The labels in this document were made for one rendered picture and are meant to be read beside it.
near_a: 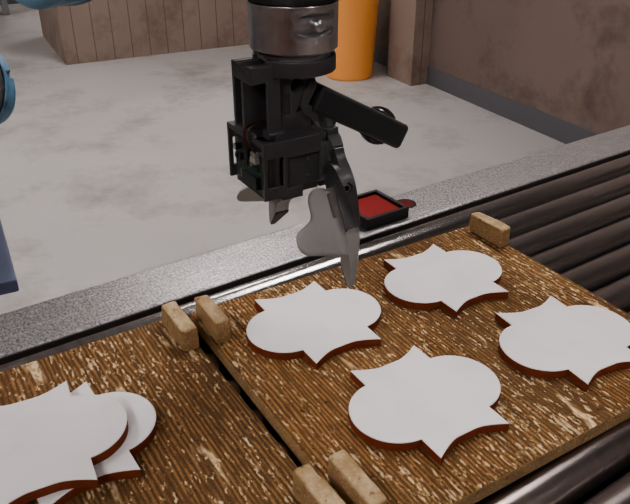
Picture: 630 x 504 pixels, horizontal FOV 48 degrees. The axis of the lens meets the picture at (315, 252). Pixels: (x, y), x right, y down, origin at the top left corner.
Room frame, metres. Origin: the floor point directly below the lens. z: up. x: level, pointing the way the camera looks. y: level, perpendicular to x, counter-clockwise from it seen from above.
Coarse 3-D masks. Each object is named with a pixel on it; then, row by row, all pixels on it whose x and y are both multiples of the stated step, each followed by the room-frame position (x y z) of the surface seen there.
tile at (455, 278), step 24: (384, 264) 0.74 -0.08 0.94; (408, 264) 0.73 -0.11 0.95; (432, 264) 0.73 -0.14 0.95; (456, 264) 0.73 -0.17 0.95; (480, 264) 0.73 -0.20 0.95; (384, 288) 0.68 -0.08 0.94; (408, 288) 0.68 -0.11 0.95; (432, 288) 0.68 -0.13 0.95; (456, 288) 0.68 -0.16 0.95; (480, 288) 0.68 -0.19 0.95; (456, 312) 0.63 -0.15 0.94
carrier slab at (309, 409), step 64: (384, 256) 0.77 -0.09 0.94; (512, 256) 0.77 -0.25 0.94; (192, 320) 0.64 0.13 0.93; (384, 320) 0.63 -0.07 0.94; (448, 320) 0.63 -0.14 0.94; (256, 384) 0.52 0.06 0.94; (320, 384) 0.52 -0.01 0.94; (512, 384) 0.52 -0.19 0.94; (576, 384) 0.52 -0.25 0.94; (320, 448) 0.44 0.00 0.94; (512, 448) 0.44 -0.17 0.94
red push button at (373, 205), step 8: (360, 200) 0.94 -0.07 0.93; (368, 200) 0.94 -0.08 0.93; (376, 200) 0.94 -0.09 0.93; (384, 200) 0.94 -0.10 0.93; (360, 208) 0.92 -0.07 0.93; (368, 208) 0.92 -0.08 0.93; (376, 208) 0.92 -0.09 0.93; (384, 208) 0.92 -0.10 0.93; (392, 208) 0.92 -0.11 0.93; (368, 216) 0.89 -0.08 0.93
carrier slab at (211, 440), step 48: (144, 336) 0.60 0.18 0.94; (0, 384) 0.52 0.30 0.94; (48, 384) 0.52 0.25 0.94; (96, 384) 0.52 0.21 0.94; (144, 384) 0.52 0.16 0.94; (192, 384) 0.52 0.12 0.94; (192, 432) 0.46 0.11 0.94; (240, 432) 0.46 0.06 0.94; (144, 480) 0.40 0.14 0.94; (192, 480) 0.40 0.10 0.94; (240, 480) 0.40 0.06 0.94; (288, 480) 0.40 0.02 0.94
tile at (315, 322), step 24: (312, 288) 0.68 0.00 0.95; (264, 312) 0.63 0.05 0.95; (288, 312) 0.63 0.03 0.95; (312, 312) 0.63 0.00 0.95; (336, 312) 0.63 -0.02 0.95; (360, 312) 0.63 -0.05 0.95; (264, 336) 0.58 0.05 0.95; (288, 336) 0.58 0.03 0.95; (312, 336) 0.58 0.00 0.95; (336, 336) 0.58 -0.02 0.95; (360, 336) 0.58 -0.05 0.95; (312, 360) 0.55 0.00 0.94
